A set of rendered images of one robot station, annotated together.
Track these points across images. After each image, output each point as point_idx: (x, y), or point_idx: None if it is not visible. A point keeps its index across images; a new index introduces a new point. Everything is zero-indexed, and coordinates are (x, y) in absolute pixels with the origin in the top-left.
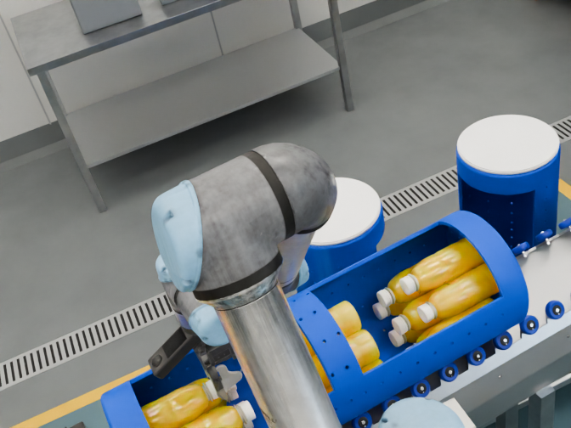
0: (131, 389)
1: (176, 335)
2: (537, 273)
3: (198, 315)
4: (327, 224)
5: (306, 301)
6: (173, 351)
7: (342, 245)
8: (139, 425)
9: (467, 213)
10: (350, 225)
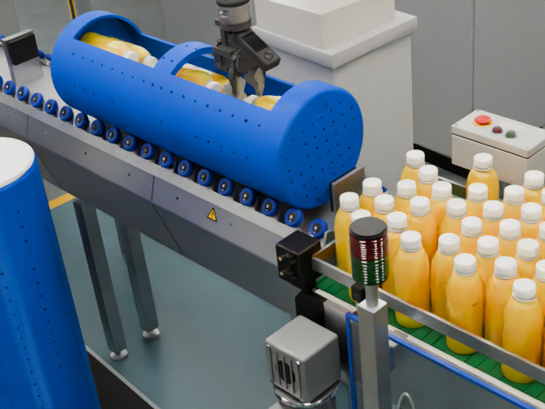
0: (284, 94)
1: (248, 40)
2: (59, 102)
3: None
4: (4, 159)
5: (174, 52)
6: (261, 41)
7: (33, 152)
8: (316, 81)
9: (72, 22)
10: (9, 147)
